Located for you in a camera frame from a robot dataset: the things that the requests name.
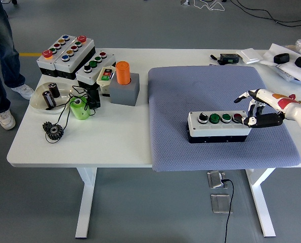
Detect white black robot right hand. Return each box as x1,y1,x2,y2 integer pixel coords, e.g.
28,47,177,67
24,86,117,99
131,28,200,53
233,88,301,129

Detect white four-button control box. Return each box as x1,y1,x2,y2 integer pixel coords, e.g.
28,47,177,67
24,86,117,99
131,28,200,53
187,110,252,144
75,50,117,90

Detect white five-button control box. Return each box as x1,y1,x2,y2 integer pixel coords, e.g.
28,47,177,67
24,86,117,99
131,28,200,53
54,35,97,80
36,34,76,78

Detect white paper sheet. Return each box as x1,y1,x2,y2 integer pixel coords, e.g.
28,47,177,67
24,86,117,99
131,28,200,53
260,43,301,84

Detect black module with green connector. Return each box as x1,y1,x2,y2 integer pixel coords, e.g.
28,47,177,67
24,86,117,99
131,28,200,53
220,53,241,64

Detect grey-blue textured mat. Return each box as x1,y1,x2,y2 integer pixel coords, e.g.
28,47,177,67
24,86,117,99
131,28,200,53
147,65,301,173

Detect open metal floor socket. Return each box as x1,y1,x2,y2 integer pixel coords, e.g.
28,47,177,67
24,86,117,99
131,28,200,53
206,171,229,190

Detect white table leg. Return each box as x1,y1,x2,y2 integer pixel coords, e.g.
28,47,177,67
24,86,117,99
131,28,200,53
245,168,277,238
75,167,98,239

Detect closed metal floor plate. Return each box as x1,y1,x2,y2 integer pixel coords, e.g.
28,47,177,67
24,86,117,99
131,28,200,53
210,193,233,214

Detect grey square block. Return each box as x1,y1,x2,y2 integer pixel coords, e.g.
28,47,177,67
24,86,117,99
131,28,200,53
108,72,140,107

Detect orange plastic cylinder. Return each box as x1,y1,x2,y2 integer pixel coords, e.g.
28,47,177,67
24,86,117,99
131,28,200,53
115,61,132,86

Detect small black adapter box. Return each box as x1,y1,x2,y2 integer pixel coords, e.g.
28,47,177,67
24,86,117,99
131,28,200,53
87,88,102,110

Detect green plastic cylinder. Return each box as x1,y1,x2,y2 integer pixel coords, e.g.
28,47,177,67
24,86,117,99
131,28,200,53
69,97,92,121

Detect dark brown capacitor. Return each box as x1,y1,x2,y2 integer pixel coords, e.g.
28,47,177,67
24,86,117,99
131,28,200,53
42,90,57,108
48,82,61,99

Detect large black metal gear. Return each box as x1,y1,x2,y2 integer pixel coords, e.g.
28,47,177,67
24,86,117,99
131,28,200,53
46,124,65,141

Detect clear round dish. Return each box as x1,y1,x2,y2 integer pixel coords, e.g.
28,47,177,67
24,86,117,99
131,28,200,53
29,81,76,115

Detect person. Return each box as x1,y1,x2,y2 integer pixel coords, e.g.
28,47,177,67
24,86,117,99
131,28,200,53
0,0,34,131

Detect white wall switch plate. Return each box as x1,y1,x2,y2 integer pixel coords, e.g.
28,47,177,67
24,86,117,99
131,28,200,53
235,48,264,64

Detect black floor cables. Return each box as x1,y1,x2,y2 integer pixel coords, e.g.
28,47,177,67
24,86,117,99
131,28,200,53
230,0,301,27

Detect black power cable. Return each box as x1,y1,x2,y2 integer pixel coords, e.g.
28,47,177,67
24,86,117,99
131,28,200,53
221,179,235,243

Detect white floor cable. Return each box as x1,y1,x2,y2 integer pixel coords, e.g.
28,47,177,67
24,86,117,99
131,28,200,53
193,0,226,12

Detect cream red-green switch box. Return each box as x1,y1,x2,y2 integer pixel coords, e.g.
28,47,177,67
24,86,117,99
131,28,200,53
96,66,117,97

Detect thin black cord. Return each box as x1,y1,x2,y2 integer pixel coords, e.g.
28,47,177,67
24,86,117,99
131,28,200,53
44,85,98,144

